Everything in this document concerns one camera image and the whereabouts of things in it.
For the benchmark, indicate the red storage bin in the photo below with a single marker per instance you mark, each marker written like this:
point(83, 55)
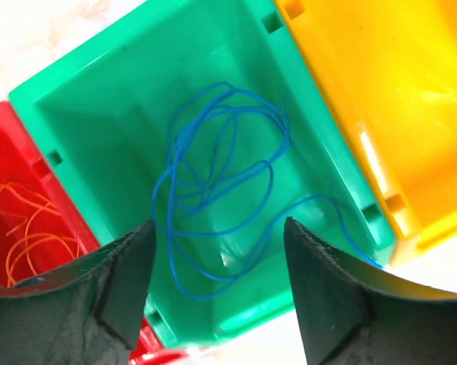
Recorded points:
point(41, 229)

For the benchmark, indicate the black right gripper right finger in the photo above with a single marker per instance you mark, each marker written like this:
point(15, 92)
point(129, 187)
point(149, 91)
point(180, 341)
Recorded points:
point(350, 312)

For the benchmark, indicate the right green storage bin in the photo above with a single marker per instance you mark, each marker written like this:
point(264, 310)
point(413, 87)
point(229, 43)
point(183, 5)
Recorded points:
point(202, 116)

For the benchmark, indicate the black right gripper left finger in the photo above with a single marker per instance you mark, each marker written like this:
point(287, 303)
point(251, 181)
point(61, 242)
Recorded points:
point(88, 311)

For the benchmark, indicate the yellow storage bin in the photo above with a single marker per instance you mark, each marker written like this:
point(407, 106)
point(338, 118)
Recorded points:
point(388, 73)

